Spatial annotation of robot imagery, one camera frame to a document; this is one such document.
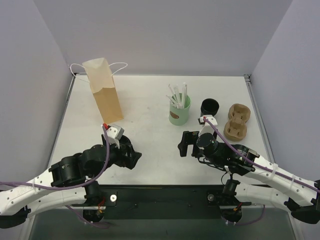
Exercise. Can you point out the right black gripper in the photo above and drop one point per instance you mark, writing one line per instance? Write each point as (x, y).
(194, 144)

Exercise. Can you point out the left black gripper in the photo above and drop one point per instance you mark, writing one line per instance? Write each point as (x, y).
(125, 155)

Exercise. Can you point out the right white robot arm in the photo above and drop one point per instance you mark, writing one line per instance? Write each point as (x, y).
(282, 189)

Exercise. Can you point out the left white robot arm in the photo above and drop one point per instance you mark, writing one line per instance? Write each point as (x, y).
(71, 181)

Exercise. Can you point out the green straw holder cup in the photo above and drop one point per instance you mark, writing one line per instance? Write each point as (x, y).
(179, 116)

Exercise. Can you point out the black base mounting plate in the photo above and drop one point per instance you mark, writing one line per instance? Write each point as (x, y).
(162, 202)

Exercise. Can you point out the brown pulp cup carrier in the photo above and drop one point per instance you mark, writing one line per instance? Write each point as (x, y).
(236, 129)

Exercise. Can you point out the brown paper bag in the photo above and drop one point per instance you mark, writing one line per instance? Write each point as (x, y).
(102, 85)

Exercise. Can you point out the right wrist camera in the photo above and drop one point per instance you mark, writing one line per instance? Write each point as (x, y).
(206, 121)

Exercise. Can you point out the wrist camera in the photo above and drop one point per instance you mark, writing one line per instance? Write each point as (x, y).
(206, 121)
(113, 132)

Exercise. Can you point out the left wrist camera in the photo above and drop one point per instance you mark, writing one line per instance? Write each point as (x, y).
(113, 132)

